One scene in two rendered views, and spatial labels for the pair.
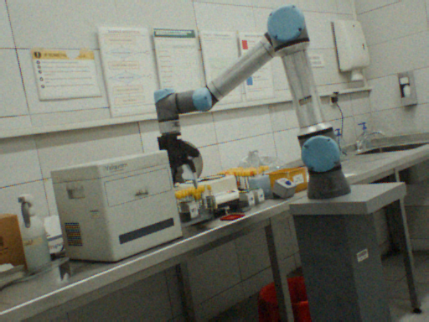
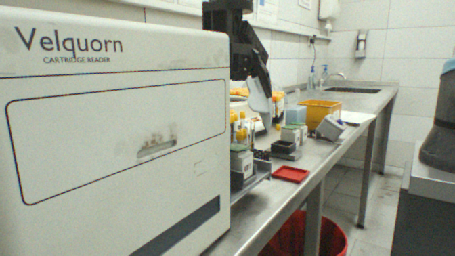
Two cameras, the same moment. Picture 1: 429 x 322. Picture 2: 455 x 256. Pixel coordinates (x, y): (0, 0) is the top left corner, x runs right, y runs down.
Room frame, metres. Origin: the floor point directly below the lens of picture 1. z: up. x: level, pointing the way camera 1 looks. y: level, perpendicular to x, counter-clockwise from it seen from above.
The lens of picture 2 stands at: (1.28, 0.22, 1.14)
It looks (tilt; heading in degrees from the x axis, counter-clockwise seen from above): 14 degrees down; 350
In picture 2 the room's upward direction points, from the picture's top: straight up
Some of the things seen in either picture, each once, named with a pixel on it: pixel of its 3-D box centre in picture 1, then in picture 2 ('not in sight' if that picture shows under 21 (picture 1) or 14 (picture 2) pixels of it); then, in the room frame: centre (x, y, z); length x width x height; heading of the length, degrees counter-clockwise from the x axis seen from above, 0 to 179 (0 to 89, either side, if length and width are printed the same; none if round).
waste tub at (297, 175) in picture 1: (286, 181); (318, 115); (2.29, -0.30, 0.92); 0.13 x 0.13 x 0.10; 43
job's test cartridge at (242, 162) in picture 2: (189, 210); (237, 164); (1.78, 0.12, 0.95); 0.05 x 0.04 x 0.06; 46
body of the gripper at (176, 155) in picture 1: (172, 151); (228, 43); (1.76, 0.14, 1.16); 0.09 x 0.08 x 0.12; 136
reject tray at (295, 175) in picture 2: (232, 217); (290, 173); (1.87, -0.03, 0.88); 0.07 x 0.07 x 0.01; 46
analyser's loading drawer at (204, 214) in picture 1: (186, 219); (230, 181); (1.76, 0.14, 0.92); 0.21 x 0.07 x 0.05; 136
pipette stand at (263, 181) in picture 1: (261, 188); (295, 121); (2.20, -0.17, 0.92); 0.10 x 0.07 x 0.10; 138
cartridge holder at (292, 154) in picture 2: (238, 206); (283, 149); (2.01, -0.06, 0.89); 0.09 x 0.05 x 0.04; 45
